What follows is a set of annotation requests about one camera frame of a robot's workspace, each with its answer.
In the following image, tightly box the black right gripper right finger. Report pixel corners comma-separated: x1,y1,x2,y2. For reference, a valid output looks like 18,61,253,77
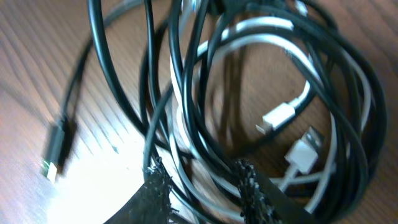
236,160,314,224

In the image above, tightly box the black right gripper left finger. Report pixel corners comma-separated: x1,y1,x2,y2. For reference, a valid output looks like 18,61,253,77
105,157,172,224

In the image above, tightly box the white usb cable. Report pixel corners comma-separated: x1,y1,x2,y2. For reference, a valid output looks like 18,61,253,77
167,15,374,222

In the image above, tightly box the thin black cable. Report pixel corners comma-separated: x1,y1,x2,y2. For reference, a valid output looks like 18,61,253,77
86,0,388,224

